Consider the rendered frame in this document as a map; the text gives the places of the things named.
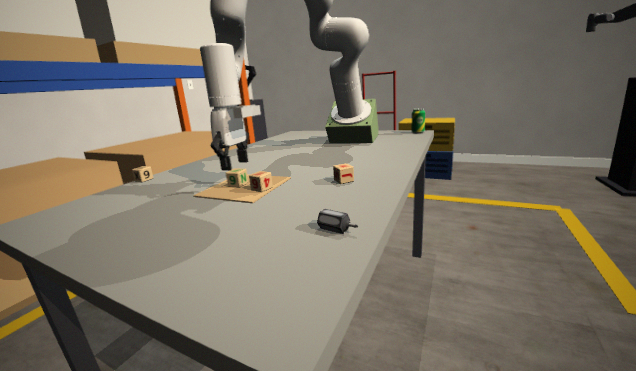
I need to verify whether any green drink can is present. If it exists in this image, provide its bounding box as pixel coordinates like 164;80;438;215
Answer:
412;109;425;134

